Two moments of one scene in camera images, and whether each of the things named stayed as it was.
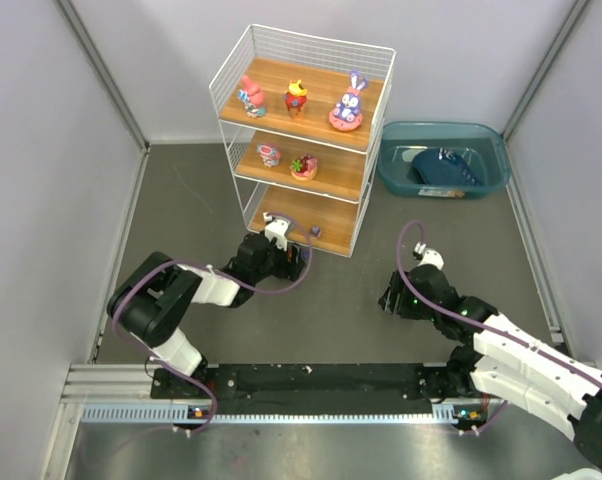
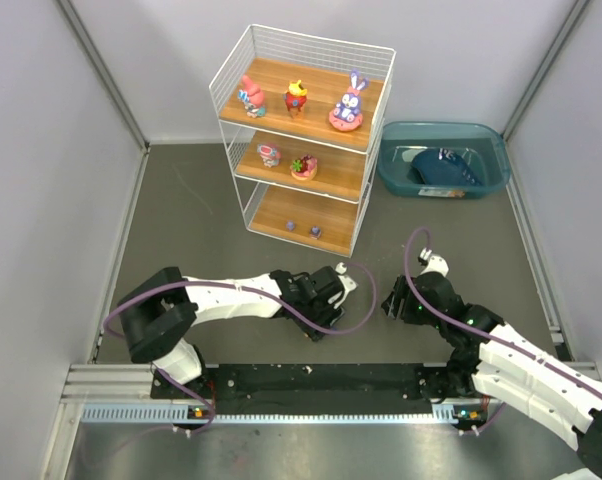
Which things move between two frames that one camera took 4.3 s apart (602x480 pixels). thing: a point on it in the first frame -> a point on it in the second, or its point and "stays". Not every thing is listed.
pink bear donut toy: x=304 y=168 stays
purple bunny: x=346 y=115 stays
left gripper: x=295 y=260 -> x=326 y=319
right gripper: x=394 y=295 stays
